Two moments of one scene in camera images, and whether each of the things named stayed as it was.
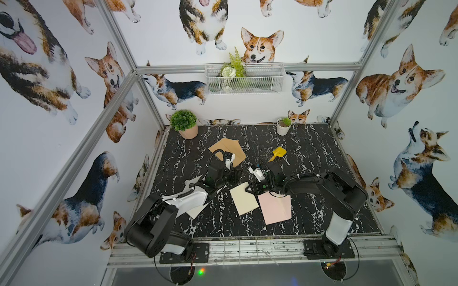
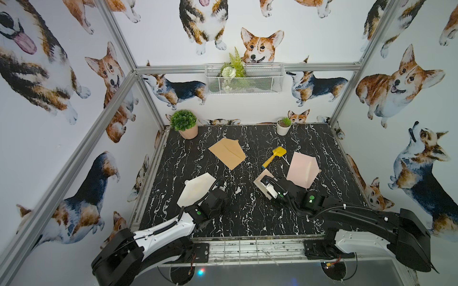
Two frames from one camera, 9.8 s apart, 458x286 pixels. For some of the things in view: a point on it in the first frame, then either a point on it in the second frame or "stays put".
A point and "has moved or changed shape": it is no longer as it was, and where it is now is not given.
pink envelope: [275, 208] to [303, 170]
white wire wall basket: [244, 78] stays put
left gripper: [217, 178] to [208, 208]
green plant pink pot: [185, 123] stays put
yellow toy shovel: [279, 152] stays put
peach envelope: [244, 201] has moved or changed shape
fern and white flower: [231, 70] stays put
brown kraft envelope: [232, 146] stays put
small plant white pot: [283, 125] stays put
